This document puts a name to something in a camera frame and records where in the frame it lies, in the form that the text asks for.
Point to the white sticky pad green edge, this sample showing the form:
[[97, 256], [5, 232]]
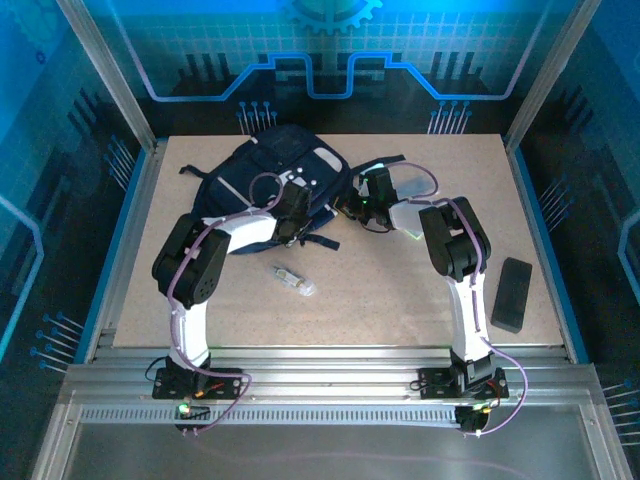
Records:
[[414, 234]]

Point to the clear packet with glue stick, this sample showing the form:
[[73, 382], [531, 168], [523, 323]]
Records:
[[295, 281]]

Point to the clear bag with black clips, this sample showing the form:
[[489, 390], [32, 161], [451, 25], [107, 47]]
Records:
[[417, 182]]

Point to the navy blue backpack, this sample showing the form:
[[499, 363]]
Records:
[[265, 165]]

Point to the black pencil case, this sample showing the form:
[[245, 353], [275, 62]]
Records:
[[512, 295]]

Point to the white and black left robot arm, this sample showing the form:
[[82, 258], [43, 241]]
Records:
[[250, 235]]

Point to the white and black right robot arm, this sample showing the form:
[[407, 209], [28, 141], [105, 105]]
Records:
[[462, 310]]

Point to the black connector board with LED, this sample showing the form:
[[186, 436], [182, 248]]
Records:
[[197, 414], [470, 420]]

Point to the grey metal tray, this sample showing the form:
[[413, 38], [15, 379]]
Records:
[[325, 450]]

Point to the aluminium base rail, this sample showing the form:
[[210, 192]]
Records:
[[325, 372]]

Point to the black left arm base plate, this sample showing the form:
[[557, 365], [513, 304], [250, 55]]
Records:
[[230, 375]]

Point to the aluminium side rail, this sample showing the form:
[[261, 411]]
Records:
[[132, 235], [539, 235]]

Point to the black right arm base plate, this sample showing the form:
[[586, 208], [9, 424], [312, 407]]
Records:
[[435, 377]]

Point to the aluminium frame post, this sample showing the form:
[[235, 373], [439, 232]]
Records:
[[549, 75], [111, 75]]

